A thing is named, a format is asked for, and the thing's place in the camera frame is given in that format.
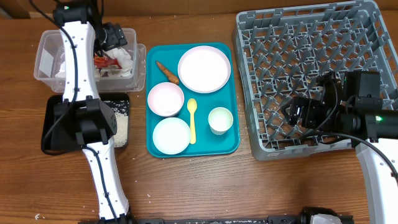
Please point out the clear plastic bin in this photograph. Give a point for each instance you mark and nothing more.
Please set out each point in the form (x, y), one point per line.
(50, 65)

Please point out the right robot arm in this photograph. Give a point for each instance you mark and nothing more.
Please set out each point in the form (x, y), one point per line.
(352, 109)

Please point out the large white plate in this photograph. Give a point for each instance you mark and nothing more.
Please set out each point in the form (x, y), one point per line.
(204, 69)

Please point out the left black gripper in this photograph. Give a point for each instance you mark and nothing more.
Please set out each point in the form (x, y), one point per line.
(117, 37)

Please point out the small white bowl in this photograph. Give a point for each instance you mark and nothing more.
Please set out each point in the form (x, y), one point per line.
(171, 136)

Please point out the white napkin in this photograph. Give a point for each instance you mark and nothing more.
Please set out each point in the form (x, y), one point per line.
(124, 59)

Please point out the orange carrot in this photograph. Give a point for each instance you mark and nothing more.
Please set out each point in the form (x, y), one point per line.
(170, 76)

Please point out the white plastic cup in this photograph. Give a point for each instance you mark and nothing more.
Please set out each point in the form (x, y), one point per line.
(220, 120)

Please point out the yellow plastic spoon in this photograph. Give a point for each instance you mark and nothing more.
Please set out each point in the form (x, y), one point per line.
(192, 107)

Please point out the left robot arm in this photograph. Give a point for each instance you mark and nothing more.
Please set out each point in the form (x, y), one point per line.
(81, 27)

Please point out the white bowl with food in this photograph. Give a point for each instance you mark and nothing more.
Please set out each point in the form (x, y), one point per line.
(165, 99)

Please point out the black plastic tray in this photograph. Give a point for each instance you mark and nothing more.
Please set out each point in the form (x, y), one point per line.
(87, 122)

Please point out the grey dishwasher rack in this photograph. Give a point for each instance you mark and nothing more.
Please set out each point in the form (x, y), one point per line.
(280, 52)

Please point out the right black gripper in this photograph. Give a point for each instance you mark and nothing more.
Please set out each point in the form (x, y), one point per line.
(309, 109)

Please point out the white rice pile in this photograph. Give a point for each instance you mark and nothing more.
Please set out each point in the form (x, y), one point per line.
(121, 110)

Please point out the red foil snack wrapper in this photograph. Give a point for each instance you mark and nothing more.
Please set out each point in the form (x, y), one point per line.
(106, 62)

